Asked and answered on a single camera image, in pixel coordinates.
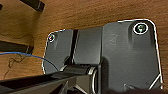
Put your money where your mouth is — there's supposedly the foosball gaming table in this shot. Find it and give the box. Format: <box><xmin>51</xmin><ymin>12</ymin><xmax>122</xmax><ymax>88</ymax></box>
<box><xmin>0</xmin><ymin>0</ymin><xmax>46</xmax><ymax>55</ymax></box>

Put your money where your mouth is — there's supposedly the small round base bolt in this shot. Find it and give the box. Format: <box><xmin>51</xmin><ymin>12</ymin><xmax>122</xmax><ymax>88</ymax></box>
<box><xmin>48</xmin><ymin>34</ymin><xmax>56</xmax><ymax>42</ymax></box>

